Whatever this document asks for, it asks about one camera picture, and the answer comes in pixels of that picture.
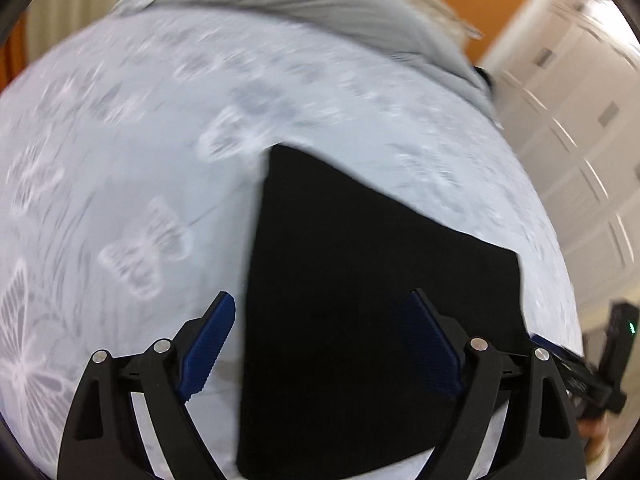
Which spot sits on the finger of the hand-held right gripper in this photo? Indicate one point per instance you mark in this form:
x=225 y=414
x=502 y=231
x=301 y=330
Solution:
x=570 y=365

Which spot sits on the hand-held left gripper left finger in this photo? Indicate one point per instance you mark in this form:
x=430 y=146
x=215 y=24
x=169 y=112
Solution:
x=210 y=340

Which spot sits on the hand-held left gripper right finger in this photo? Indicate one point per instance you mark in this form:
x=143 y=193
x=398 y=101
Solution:
x=430 y=340

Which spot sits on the black pants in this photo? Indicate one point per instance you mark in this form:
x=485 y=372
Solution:
x=360 y=300

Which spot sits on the person's right hand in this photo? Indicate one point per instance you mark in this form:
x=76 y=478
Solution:
x=594 y=442

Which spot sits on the bed with butterfly sheet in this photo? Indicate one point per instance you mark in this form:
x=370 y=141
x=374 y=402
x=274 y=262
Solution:
x=125 y=160

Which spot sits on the white wardrobe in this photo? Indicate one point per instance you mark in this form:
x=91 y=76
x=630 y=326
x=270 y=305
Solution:
x=575 y=135

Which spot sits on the orange curtain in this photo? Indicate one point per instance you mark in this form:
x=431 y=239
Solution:
x=16 y=42

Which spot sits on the grey duvet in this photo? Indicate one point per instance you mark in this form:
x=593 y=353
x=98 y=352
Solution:
x=325 y=0

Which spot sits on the beige curtain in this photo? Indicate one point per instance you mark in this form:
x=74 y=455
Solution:
x=75 y=5

